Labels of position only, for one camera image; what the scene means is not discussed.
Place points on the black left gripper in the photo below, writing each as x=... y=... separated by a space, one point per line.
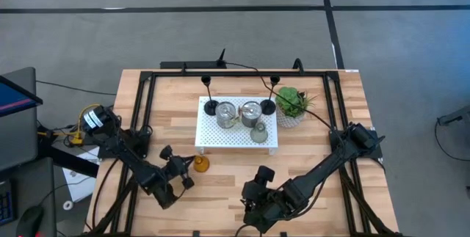
x=176 y=167

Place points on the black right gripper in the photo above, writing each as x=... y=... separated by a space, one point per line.
x=262 y=196

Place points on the amber ribbed glass candle holder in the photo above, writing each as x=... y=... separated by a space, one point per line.
x=202 y=164

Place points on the tall black candlestick holder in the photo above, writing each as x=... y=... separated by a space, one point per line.
x=268 y=107
x=211 y=108

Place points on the tin candle with cake label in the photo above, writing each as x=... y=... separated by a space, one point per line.
x=225 y=114

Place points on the clear ribbed glass candle holder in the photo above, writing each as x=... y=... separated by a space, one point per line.
x=259 y=134

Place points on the tin candle with orange label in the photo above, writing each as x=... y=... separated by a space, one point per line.
x=251 y=114

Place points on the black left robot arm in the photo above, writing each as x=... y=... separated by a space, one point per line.
x=128 y=156

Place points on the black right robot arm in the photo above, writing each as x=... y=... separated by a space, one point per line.
x=323 y=167

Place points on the white perforated metal shelf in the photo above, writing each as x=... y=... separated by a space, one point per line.
x=220 y=138

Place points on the black power strip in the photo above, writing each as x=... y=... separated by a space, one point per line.
x=187 y=64

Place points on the succulent in triangle-patterned pot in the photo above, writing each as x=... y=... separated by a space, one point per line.
x=292 y=103

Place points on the black plug on strip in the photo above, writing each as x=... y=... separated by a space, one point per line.
x=221 y=58

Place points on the white cardboard box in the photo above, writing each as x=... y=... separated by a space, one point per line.
x=79 y=183

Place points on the black metal stand leg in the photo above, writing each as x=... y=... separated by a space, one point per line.
x=69 y=160

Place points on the white tape roll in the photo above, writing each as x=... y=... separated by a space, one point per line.
x=65 y=205

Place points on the dark grey desk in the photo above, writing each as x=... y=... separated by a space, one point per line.
x=33 y=185

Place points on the black computer mouse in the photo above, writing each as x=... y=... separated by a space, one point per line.
x=30 y=220

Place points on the monitor with blue screen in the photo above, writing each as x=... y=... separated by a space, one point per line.
x=14 y=97

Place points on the black keyboard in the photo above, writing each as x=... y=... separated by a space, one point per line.
x=5 y=204

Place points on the black stand foot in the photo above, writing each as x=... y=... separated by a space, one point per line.
x=455 y=117

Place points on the small black edge bracket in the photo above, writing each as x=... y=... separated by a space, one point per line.
x=196 y=234
x=283 y=234

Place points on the black aluminium table frame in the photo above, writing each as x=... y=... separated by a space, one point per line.
x=238 y=73

